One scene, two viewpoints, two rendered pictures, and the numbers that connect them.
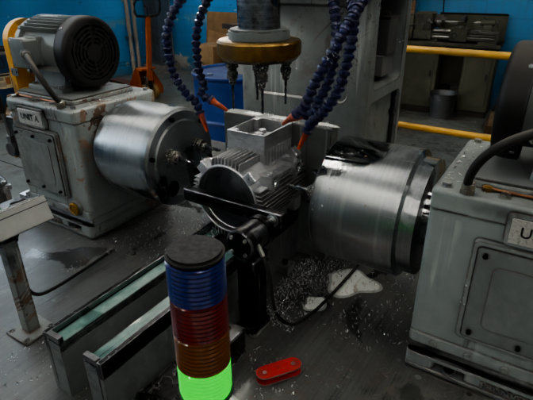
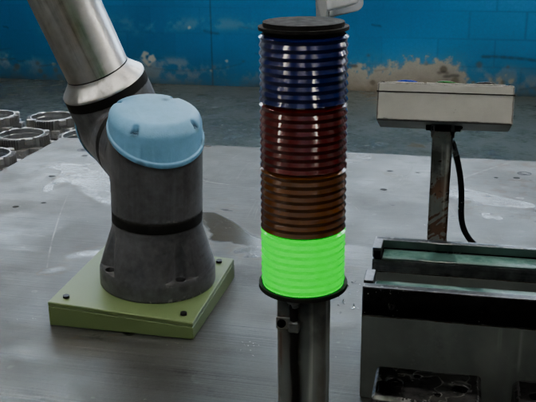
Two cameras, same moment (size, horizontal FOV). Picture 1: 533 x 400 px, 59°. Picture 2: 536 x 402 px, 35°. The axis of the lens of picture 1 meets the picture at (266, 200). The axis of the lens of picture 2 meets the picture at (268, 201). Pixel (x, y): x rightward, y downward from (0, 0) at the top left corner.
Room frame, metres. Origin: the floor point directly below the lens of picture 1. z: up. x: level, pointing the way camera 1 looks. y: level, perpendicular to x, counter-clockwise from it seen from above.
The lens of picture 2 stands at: (0.18, -0.45, 1.29)
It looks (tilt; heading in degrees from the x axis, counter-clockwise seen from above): 19 degrees down; 70
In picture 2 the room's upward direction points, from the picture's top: 1 degrees counter-clockwise
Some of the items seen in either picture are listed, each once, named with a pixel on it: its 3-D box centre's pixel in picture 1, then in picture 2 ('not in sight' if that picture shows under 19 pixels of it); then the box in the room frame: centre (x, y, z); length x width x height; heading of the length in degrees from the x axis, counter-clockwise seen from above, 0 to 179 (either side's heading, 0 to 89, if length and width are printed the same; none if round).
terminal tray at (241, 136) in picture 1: (260, 140); not in sight; (1.05, 0.01, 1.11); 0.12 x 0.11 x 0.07; 148
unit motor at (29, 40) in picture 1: (56, 94); not in sight; (1.33, 0.59, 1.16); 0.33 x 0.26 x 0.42; 58
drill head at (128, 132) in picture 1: (141, 148); not in sight; (1.21, 0.33, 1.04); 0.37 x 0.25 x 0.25; 58
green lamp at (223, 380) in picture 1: (205, 373); (303, 255); (0.40, 0.07, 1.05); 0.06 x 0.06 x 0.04
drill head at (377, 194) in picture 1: (390, 207); not in sight; (0.84, -0.25, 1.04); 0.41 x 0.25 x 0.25; 58
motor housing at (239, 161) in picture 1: (251, 184); not in sight; (1.02, 0.03, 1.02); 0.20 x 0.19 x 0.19; 148
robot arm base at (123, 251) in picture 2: not in sight; (157, 242); (0.40, 0.57, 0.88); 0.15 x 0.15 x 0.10
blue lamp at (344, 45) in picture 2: (196, 274); (303, 67); (0.40, 0.07, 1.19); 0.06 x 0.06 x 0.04
